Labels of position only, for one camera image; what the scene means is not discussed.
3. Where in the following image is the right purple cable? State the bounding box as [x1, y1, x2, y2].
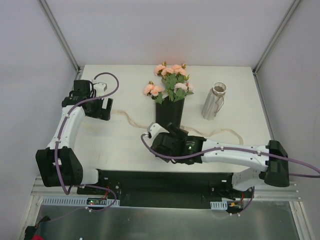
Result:
[140, 133, 320, 179]

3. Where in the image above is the left white cable duct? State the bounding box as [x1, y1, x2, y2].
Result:
[42, 196, 120, 208]

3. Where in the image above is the red and black object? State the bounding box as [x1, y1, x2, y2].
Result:
[23, 215, 51, 240]

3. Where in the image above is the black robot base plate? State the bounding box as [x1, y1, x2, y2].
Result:
[76, 170, 253, 209]

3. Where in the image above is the cream ribbon strip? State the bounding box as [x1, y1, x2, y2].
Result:
[111, 108, 245, 145]

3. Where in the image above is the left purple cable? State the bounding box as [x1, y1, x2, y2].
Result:
[48, 72, 120, 213]

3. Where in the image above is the pale pink rose stem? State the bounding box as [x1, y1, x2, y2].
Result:
[173, 81, 194, 102]

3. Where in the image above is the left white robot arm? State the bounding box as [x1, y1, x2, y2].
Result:
[35, 80, 113, 195]

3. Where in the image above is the white cable duct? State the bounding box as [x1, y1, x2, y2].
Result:
[42, 196, 120, 208]
[210, 200, 228, 211]

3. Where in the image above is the right aluminium frame post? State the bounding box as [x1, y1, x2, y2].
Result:
[251, 0, 303, 76]

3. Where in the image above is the white ribbed ceramic vase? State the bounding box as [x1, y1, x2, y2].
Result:
[201, 82, 227, 120]

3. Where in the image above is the purple cable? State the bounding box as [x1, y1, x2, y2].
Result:
[48, 72, 120, 213]
[140, 133, 320, 179]

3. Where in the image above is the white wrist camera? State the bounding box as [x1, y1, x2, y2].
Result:
[92, 79, 107, 93]
[147, 122, 168, 139]

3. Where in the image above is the peach rose stem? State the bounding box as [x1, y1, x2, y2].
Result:
[143, 81, 165, 104]
[154, 61, 177, 84]

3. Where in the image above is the left aluminium frame post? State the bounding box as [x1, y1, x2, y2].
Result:
[37, 0, 82, 76]

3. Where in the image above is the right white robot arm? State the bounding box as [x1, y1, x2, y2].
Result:
[147, 123, 290, 198]

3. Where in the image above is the peach rose stem top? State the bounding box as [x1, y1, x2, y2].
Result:
[154, 61, 177, 84]

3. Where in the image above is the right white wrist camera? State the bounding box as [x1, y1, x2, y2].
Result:
[147, 122, 168, 139]

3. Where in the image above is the aluminium frame post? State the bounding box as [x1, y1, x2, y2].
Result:
[251, 0, 303, 76]
[37, 0, 82, 76]

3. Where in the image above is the black wrapping paper sheet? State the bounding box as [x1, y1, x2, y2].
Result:
[155, 97, 185, 128]

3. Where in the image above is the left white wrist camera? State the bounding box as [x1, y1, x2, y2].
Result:
[92, 79, 107, 93]

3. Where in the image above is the orange rose stem with bud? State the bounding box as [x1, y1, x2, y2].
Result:
[162, 64, 190, 102]

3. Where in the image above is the right white cable duct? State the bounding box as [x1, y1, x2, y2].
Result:
[210, 200, 228, 211]

